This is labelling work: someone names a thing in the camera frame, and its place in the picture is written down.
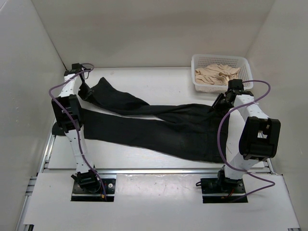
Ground black trousers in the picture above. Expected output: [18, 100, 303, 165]
[81, 78, 229, 163]

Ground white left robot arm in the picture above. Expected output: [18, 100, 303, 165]
[49, 63, 101, 193]

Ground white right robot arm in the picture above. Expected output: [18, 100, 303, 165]
[212, 79, 281, 193]

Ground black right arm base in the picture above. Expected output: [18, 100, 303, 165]
[195, 178, 248, 204]

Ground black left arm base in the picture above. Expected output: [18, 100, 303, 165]
[71, 175, 116, 202]

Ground beige trousers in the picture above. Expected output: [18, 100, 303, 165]
[194, 64, 241, 86]

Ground white plastic basket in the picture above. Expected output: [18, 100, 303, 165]
[191, 54, 253, 93]

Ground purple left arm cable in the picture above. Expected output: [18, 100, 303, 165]
[49, 63, 108, 197]

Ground aluminium rail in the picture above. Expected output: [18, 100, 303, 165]
[98, 167, 220, 174]

